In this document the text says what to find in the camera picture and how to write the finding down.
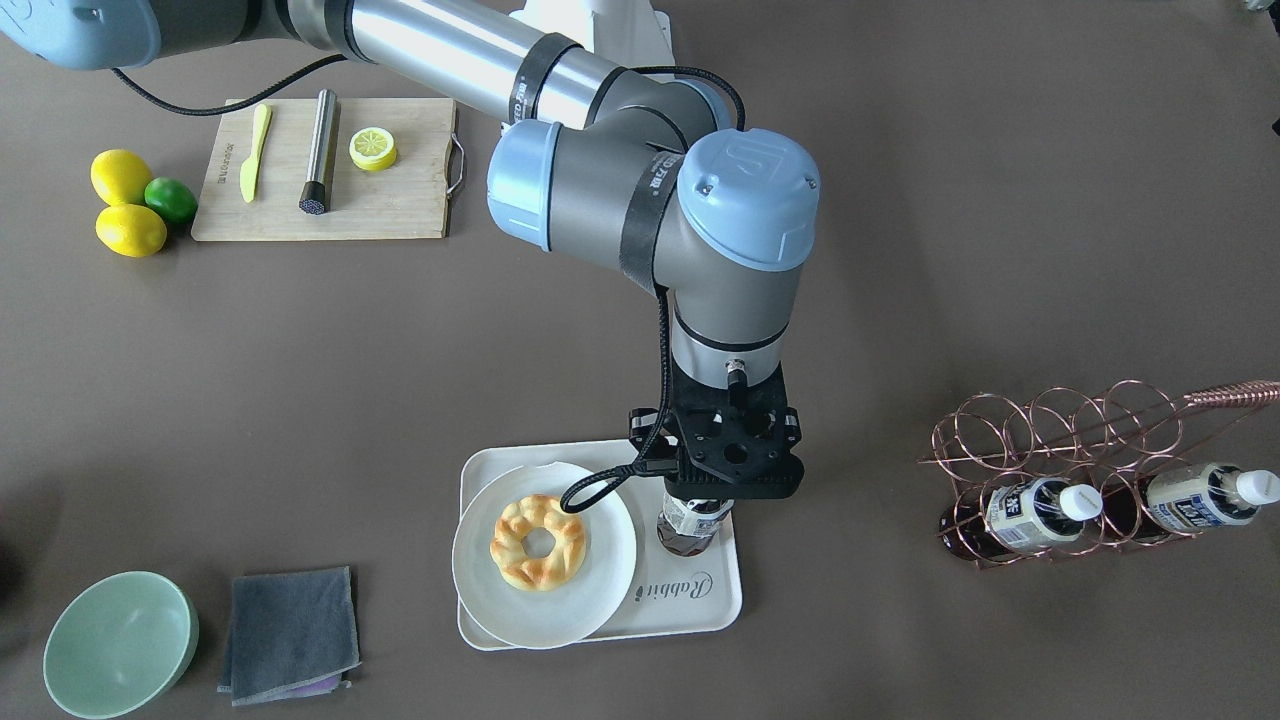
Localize white plate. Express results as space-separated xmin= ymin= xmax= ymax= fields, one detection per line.
xmin=452 ymin=462 xmax=637 ymax=650

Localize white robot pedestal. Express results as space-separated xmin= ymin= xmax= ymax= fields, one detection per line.
xmin=509 ymin=1 xmax=675 ymax=67

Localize green lime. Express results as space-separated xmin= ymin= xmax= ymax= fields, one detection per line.
xmin=143 ymin=177 xmax=198 ymax=225

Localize tea bottle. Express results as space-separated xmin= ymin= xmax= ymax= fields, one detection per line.
xmin=940 ymin=477 xmax=1105 ymax=562
xmin=655 ymin=495 xmax=735 ymax=557

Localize yellow plastic knife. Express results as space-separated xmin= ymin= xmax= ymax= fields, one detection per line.
xmin=239 ymin=102 xmax=273 ymax=204

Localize half lemon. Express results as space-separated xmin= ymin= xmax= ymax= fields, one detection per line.
xmin=348 ymin=126 xmax=398 ymax=172

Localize tea bottle in rack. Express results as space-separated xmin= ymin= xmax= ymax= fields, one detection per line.
xmin=940 ymin=477 xmax=1105 ymax=562

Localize braided ring bread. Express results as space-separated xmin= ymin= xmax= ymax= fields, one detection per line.
xmin=489 ymin=495 xmax=589 ymax=592

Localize mint green bowl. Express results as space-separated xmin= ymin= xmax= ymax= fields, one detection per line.
xmin=44 ymin=571 xmax=198 ymax=719

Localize grey folded cloth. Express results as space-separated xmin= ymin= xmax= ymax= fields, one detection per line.
xmin=218 ymin=566 xmax=361 ymax=706

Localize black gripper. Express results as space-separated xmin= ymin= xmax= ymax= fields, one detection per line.
xmin=640 ymin=368 xmax=804 ymax=500

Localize tea bottle rack front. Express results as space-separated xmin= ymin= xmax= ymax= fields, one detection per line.
xmin=1101 ymin=462 xmax=1279 ymax=544

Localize copper wire bottle rack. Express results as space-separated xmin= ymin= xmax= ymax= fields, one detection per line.
xmin=931 ymin=380 xmax=1277 ymax=568

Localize yellow lemon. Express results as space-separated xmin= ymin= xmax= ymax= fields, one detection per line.
xmin=95 ymin=204 xmax=168 ymax=258
xmin=90 ymin=149 xmax=154 ymax=206

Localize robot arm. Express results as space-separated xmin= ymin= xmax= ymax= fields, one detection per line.
xmin=3 ymin=1 xmax=820 ymax=500

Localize white serving tray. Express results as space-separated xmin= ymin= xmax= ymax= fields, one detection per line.
xmin=452 ymin=439 xmax=742 ymax=651

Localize wooden cutting board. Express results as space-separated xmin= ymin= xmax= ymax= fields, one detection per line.
xmin=191 ymin=97 xmax=468 ymax=242

